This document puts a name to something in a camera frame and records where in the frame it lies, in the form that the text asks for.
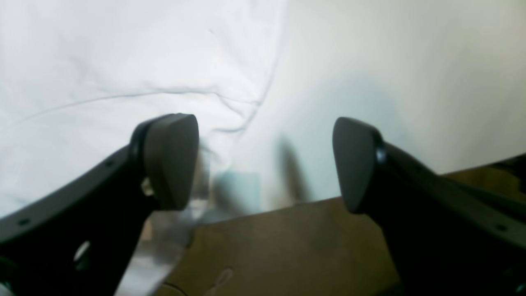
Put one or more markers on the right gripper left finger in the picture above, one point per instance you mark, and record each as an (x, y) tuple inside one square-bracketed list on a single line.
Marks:
[(79, 240)]

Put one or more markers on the white T-shirt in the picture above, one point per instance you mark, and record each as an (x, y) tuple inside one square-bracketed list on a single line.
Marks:
[(77, 77)]

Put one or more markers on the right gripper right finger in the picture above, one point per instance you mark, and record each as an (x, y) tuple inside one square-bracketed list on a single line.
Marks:
[(446, 238)]

